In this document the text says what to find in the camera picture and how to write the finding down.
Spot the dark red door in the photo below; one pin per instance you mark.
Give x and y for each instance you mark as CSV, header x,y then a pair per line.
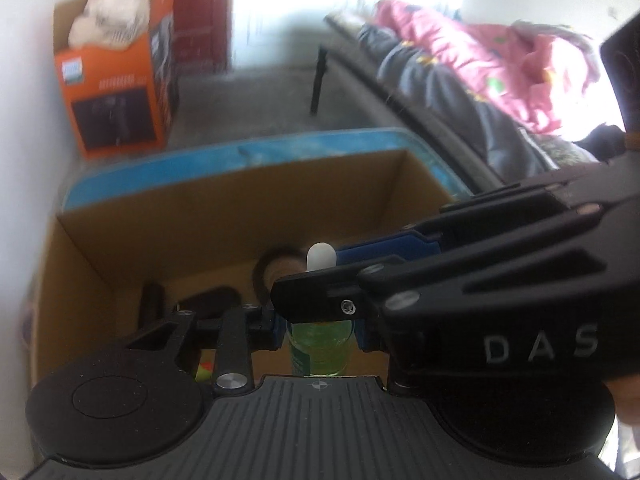
x,y
202,15

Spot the orange cardboard box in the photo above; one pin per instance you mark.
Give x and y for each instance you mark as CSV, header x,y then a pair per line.
x,y
110,75

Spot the pink blanket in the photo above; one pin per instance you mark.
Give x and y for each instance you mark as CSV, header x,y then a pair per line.
x,y
475,50

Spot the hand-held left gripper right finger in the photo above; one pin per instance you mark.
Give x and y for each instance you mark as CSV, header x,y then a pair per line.
x,y
364,335

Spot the black tape roll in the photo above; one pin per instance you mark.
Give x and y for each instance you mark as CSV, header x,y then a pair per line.
x,y
262,265

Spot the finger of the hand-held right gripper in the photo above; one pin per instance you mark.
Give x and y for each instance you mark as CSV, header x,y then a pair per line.
x,y
390,250
310,295

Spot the person's right hand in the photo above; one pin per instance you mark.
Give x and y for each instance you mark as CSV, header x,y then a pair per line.
x,y
626,402

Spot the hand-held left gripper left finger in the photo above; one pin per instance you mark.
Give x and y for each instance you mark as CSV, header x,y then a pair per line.
x,y
274,330

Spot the white cloth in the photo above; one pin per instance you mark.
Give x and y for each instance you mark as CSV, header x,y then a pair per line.
x,y
110,20

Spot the green dropper bottle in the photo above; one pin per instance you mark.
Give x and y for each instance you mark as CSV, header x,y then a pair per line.
x,y
320,350

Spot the grey blanket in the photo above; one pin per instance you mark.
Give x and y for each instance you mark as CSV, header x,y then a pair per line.
x,y
440,95

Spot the brown cardboard box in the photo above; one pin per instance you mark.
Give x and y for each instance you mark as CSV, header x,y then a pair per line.
x,y
200,220

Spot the grey sofa bed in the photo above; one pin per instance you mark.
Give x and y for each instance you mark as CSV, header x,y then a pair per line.
x,y
360,85

